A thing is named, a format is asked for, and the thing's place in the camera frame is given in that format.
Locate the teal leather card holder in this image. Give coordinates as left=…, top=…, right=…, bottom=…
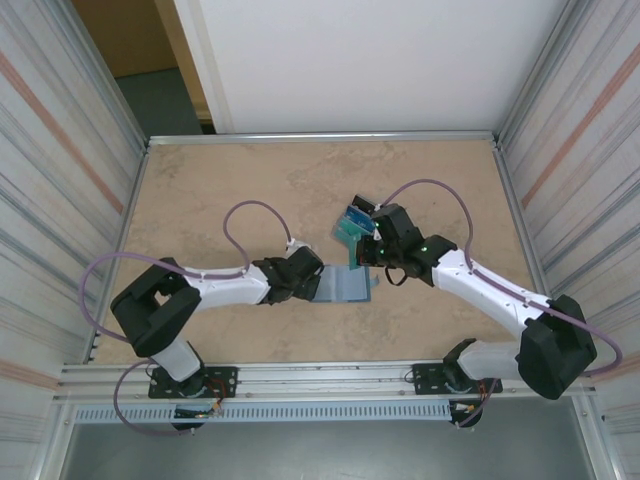
left=313, top=264, right=382, bottom=304

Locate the black VIP card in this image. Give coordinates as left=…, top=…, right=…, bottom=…
left=352, top=193, right=384, bottom=214

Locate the blue plastic card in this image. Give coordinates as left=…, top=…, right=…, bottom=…
left=343, top=205, right=376, bottom=232

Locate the clear acrylic card box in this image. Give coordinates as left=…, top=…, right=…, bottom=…
left=329, top=192, right=386, bottom=247

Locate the small green circuit board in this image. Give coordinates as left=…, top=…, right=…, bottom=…
left=173, top=399, right=224, bottom=419

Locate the translucent corrugated side panel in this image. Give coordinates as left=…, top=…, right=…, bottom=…
left=499, top=0, right=640, bottom=480
left=0, top=0, right=146, bottom=441

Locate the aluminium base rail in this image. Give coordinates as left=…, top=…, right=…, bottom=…
left=58, top=357, right=597, bottom=401

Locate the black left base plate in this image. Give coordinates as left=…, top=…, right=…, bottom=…
left=148, top=366, right=239, bottom=401

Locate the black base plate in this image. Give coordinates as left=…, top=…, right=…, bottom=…
left=148, top=366, right=239, bottom=401
left=411, top=362, right=503, bottom=397

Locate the aluminium table end rail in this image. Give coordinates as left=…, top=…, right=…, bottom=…
left=146, top=130, right=503, bottom=148

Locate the aluminium table side rail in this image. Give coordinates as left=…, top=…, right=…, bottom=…
left=492, top=139, right=569, bottom=359
left=82, top=139, right=151, bottom=365

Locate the slotted grey cable duct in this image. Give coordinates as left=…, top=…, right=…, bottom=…
left=73, top=401, right=454, bottom=425

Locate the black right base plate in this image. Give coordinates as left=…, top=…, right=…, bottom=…
left=411, top=362, right=503, bottom=397

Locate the aluminium corner post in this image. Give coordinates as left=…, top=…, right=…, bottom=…
left=498, top=0, right=584, bottom=144
left=62, top=0, right=151, bottom=149

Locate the white door frame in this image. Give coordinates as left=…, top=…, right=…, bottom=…
left=172, top=0, right=237, bottom=135

